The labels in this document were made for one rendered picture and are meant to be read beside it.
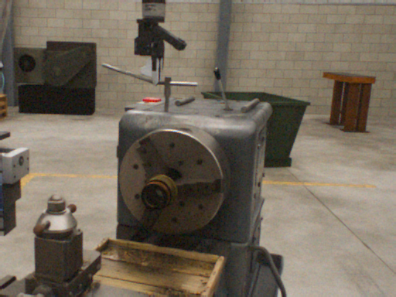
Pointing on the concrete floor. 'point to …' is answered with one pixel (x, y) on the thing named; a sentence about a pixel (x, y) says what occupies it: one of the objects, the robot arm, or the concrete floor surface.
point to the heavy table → (350, 100)
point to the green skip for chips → (284, 133)
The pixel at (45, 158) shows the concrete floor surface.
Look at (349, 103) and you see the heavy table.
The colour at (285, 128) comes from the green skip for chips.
